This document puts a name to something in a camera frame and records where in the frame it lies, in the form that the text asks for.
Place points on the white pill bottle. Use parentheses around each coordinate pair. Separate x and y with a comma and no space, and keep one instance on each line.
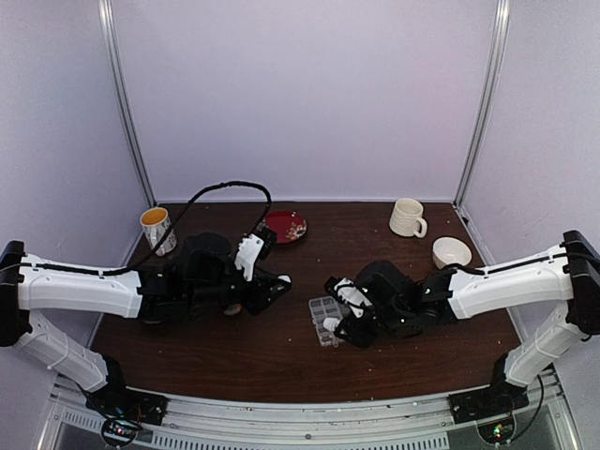
(330,324)

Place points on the cream textured mug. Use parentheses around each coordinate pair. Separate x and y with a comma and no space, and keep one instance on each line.
(407,219)

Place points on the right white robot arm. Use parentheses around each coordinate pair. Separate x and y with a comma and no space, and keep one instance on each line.
(567,274)

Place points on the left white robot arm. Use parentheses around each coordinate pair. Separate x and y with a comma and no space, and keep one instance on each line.
(30,284)

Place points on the front aluminium rail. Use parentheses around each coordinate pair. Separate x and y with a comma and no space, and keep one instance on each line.
(410,423)

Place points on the right aluminium frame post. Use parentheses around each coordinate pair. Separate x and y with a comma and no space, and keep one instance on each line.
(496,54)

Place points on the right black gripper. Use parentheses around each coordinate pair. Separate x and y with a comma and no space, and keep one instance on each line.
(357,337)

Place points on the aluminium frame post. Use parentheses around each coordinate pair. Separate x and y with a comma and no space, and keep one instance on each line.
(496,54)
(108,28)

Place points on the white small bowl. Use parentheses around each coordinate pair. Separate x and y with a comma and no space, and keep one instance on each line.
(449,250)

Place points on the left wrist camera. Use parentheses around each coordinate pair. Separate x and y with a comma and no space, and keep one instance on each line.
(253,247)

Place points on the yellow interior floral mug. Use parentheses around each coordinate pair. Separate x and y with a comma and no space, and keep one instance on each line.
(155,224)

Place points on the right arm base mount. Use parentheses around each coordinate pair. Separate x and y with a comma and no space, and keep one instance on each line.
(498,398)

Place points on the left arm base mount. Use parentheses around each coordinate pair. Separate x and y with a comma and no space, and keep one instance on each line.
(116,400)

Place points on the left aluminium frame post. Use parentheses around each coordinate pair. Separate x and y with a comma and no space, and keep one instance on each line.
(108,28)

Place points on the red floral plate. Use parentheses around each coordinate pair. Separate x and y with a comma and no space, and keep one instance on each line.
(289,226)

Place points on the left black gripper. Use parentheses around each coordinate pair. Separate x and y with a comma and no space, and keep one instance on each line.
(260,299)

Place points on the grey lid pill bottle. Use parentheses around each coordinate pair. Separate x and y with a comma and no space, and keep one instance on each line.
(232,310)

